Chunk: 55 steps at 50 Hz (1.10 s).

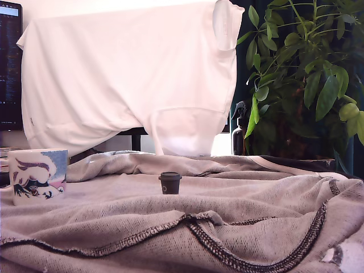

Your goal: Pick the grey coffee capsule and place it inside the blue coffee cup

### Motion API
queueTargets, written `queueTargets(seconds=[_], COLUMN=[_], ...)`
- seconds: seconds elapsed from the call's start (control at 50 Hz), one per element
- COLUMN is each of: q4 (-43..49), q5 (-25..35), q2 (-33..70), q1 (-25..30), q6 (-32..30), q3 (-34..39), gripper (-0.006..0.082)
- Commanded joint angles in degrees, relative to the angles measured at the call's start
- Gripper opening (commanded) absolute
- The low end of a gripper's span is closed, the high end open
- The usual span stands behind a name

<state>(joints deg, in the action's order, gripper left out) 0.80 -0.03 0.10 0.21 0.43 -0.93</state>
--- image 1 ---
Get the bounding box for black stand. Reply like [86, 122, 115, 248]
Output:
[114, 127, 148, 152]

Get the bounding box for dark spray bottle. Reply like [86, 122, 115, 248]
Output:
[230, 101, 251, 156]

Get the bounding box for white shirt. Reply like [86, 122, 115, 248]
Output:
[16, 0, 246, 157]

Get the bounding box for grey knitted cloth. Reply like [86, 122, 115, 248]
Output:
[0, 150, 364, 273]

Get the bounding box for green leafy houseplant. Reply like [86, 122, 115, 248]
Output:
[236, 0, 364, 175]

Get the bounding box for white and blue illustrated mug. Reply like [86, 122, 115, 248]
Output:
[0, 148, 69, 207]

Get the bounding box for black computer monitor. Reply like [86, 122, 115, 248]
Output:
[0, 1, 24, 132]

